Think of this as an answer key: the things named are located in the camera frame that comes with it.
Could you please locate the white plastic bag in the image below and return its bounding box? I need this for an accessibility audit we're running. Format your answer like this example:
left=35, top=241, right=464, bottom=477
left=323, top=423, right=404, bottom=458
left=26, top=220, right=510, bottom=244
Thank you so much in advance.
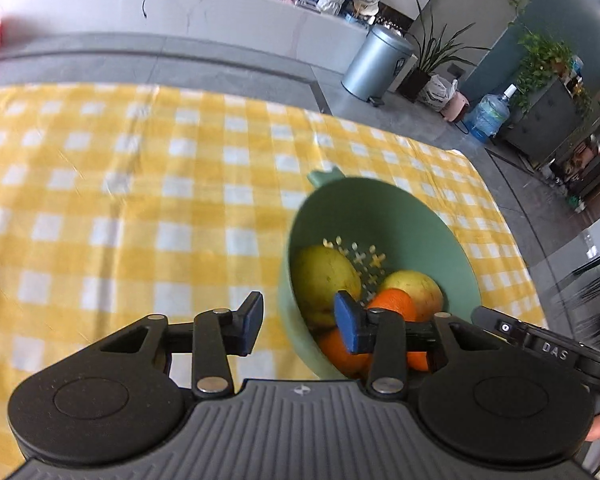
left=420, top=74, right=458, bottom=111

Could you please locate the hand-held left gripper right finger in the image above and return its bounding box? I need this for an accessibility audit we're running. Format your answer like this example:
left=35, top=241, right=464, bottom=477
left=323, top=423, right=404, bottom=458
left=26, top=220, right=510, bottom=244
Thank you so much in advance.
left=333, top=291, right=501, bottom=395

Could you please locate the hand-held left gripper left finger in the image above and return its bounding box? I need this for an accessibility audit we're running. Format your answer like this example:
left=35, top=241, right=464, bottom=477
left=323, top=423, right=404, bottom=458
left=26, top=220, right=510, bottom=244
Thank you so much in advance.
left=87, top=291, right=265, bottom=395

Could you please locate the trailing green plant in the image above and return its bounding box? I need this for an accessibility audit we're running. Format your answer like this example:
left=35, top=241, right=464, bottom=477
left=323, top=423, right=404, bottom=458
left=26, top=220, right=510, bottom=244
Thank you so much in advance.
left=512, top=30, right=593, bottom=116

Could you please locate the silver pedal trash can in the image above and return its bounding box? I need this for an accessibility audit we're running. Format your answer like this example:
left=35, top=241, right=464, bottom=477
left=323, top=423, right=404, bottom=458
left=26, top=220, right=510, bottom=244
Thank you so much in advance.
left=341, top=24, right=415, bottom=103

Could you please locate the large green pear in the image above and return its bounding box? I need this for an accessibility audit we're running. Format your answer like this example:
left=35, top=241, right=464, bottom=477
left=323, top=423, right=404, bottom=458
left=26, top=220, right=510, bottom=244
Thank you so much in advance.
left=292, top=245, right=363, bottom=328

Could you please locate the yellow pear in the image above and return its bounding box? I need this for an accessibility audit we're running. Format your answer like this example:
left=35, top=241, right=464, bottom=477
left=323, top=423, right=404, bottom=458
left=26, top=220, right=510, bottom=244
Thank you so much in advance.
left=377, top=270, right=445, bottom=323

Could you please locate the grey cabinet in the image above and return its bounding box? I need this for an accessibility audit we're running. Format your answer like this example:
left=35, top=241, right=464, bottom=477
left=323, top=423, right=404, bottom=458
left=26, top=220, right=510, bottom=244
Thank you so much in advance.
left=500, top=77, right=588, bottom=161

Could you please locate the yellow checked tablecloth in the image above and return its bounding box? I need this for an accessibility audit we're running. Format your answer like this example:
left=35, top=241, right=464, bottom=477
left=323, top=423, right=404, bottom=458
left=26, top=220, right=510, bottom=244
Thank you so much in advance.
left=0, top=82, right=548, bottom=466

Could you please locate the white marble tv console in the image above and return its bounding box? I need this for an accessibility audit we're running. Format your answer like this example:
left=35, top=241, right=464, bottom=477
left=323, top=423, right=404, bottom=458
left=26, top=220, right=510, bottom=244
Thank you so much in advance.
left=0, top=0, right=376, bottom=78

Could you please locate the green colander bowl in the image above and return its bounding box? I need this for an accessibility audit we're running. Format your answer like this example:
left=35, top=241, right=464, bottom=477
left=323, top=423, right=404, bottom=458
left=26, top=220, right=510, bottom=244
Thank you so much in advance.
left=278, top=165, right=482, bottom=381

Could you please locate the long-leaved potted plant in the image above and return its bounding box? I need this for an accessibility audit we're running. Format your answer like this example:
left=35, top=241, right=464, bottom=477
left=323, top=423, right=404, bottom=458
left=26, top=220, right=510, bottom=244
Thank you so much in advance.
left=397, top=0, right=491, bottom=103

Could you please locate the blue water bottle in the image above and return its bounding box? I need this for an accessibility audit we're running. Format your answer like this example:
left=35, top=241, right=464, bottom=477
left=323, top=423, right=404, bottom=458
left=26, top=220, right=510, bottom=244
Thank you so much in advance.
left=464, top=85, right=518, bottom=143

